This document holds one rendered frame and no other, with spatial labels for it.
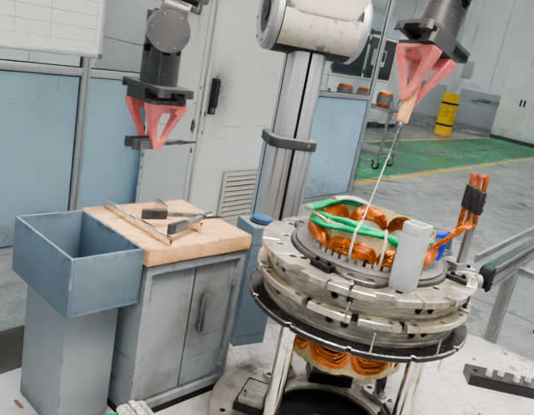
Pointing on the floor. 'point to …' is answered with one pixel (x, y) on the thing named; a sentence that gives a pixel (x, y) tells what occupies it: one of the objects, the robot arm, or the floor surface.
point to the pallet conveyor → (506, 275)
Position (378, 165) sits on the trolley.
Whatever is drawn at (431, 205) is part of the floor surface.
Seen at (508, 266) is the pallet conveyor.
